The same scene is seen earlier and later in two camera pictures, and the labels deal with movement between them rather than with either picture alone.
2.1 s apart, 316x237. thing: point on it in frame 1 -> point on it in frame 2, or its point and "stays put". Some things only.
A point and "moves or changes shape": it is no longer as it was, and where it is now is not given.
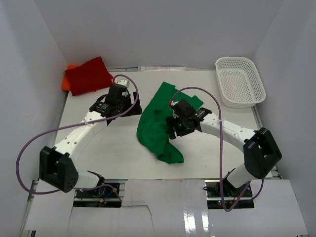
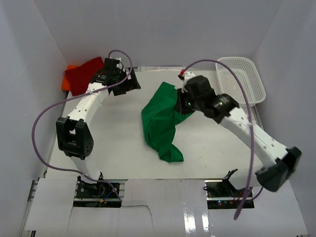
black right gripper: (171, 127) -> (181, 106)
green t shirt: (153, 133) moves or changes shape
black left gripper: (133, 106) -> (126, 85)
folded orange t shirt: (65, 83) stays put
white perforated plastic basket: (241, 83) stays put
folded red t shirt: (91, 75) stays put
